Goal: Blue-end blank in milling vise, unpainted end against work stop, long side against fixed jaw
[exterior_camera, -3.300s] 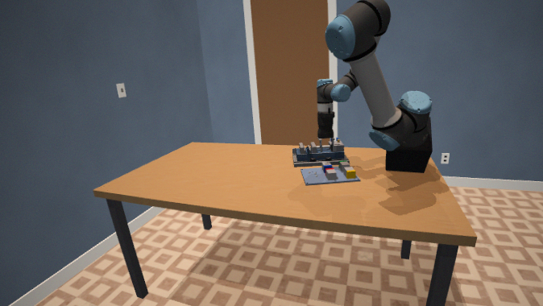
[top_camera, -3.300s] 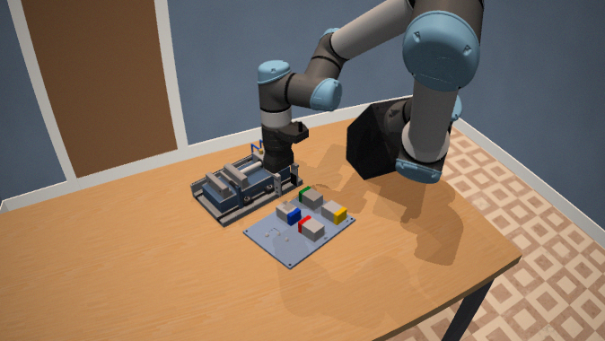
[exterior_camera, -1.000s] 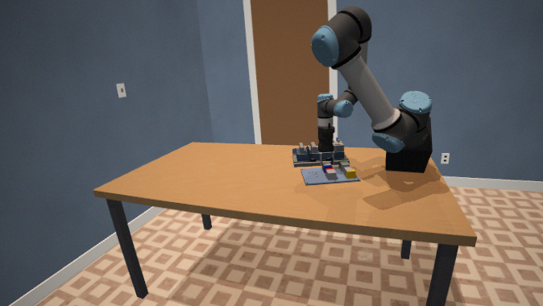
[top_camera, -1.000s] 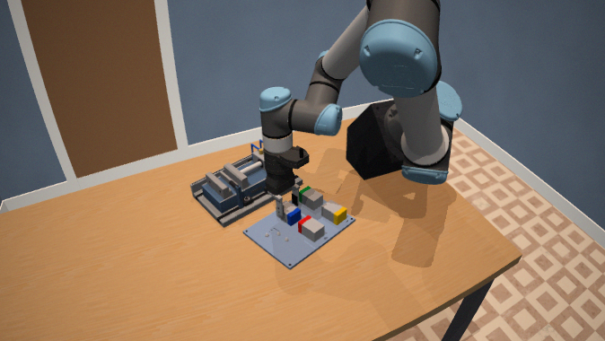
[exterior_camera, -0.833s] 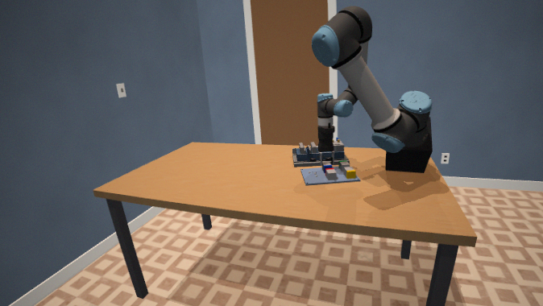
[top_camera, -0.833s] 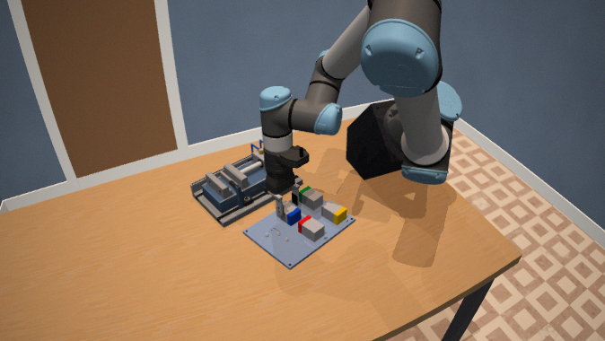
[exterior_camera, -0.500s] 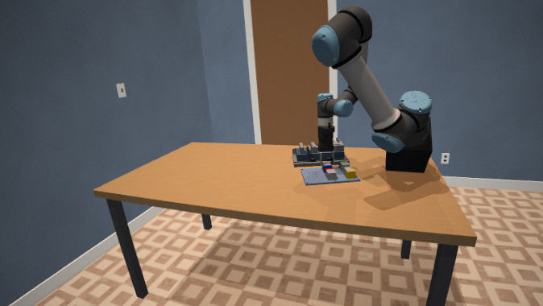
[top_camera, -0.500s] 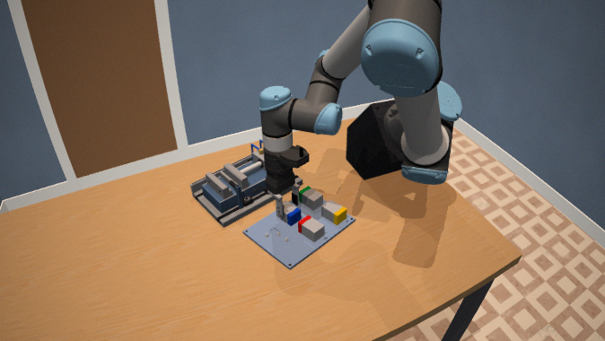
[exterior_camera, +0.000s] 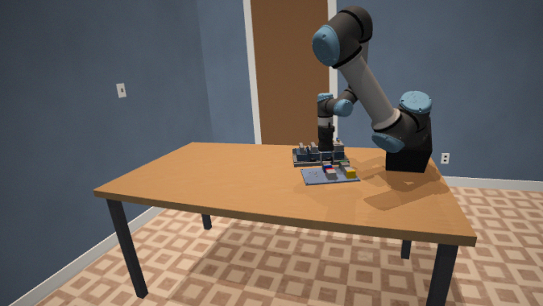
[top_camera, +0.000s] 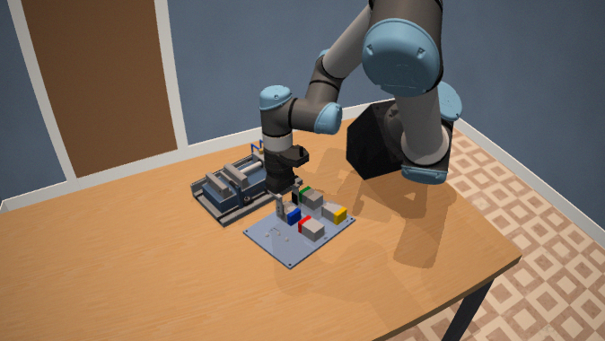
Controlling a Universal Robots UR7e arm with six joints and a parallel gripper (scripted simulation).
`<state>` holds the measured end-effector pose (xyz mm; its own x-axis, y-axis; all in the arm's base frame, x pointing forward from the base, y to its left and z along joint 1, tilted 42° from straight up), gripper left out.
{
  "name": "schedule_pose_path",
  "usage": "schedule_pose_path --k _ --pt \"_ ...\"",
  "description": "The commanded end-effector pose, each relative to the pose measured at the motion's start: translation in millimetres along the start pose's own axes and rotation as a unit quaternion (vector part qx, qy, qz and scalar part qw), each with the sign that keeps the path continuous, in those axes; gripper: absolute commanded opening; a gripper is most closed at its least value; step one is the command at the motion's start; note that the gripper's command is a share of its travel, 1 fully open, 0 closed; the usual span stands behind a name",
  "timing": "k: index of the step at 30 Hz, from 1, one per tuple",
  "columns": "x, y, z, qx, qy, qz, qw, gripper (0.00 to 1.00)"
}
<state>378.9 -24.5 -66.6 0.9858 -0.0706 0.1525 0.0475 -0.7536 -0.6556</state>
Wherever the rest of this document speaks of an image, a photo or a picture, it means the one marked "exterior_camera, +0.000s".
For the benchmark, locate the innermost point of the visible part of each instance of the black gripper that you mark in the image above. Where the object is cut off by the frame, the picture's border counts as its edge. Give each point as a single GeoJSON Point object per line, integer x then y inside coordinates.
{"type": "Point", "coordinates": [325, 135]}

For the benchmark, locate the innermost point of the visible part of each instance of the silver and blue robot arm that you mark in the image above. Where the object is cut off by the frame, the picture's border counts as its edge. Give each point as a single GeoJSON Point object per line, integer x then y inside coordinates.
{"type": "Point", "coordinates": [337, 44]}

